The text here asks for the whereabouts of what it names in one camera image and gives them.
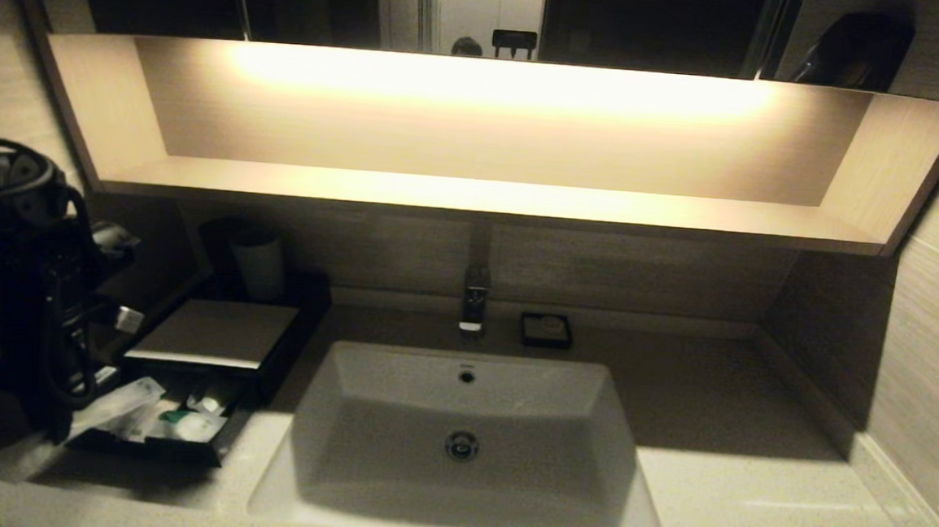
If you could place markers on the black soap dish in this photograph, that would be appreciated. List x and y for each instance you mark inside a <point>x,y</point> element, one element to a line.
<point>526,340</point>

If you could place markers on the mirror cabinet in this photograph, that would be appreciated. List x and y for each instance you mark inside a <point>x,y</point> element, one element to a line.
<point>655,22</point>

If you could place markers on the white ceramic sink basin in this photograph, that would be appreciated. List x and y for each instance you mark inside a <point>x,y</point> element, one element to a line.
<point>394,422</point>

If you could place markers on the dark-haired person head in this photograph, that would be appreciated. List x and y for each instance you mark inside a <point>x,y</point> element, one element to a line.
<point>466,47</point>

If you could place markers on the chrome faucet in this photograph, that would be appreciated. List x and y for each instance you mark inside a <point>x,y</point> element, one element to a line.
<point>475,300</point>

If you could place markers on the black storage box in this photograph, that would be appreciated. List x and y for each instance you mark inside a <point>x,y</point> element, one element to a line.
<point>303,318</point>

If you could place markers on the black wall hair dryer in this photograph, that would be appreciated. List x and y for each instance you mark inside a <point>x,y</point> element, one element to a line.
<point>857,51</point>

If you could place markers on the round white soap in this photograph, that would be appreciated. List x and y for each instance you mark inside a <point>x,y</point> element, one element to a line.
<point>550,325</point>

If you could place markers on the white sachet green cap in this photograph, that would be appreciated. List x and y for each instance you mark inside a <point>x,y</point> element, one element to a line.
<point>198,428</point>

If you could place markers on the small black device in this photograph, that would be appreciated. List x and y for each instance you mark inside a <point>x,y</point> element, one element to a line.
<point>514,42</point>

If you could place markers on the grey metal plate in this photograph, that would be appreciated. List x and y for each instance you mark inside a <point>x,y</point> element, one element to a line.
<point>213,331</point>

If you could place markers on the chrome sink drain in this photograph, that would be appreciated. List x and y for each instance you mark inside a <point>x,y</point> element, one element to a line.
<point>462,446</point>

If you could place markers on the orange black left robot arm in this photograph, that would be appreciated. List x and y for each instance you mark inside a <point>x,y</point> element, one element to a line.
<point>24,212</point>

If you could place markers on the small white wrapped packet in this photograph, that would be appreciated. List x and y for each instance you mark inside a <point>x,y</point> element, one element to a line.
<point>206,404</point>

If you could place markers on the grey plastic cup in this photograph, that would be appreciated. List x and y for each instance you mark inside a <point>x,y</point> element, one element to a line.
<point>259,265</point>

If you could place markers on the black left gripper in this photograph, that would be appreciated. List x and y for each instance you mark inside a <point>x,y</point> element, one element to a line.
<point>38,327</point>

